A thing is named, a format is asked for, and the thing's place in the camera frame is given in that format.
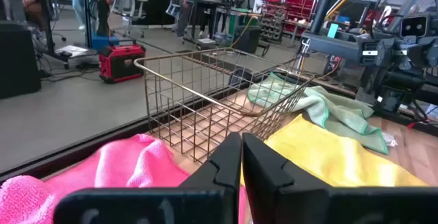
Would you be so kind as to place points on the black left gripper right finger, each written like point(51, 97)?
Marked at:
point(291, 203)

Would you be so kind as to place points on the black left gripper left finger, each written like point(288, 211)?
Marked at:
point(205, 203)

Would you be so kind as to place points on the yellow microfiber towel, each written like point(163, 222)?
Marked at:
point(325, 155)

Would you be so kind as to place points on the pink microfiber towel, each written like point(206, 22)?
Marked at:
point(137, 162)

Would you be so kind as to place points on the pale green teal-edged towel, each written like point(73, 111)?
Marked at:
point(335, 111)

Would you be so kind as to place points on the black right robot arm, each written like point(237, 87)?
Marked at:
point(393, 90)

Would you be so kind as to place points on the light blue sticky note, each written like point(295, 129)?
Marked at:
point(332, 31)

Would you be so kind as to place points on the white paper tag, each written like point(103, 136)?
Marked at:
point(389, 140)

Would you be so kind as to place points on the black round pole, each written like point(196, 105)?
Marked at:
point(323, 5)

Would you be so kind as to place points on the red bin shelf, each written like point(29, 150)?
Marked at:
point(301, 8)

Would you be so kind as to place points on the black table clamp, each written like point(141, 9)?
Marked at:
point(241, 78)

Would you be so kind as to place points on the small parts rack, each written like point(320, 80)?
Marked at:
point(273, 23)

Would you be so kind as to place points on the black bin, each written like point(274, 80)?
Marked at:
point(249, 39)

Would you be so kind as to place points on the red black power station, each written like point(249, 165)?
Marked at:
point(121, 63)

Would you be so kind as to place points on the blue box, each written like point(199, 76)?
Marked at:
point(102, 41)

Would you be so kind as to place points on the person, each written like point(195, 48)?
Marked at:
point(33, 11)
point(186, 1)

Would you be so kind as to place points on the white mesh office chair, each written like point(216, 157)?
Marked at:
point(131, 1)

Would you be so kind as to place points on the black cabinet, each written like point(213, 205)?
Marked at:
point(17, 59)

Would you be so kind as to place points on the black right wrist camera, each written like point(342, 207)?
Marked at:
point(414, 26)

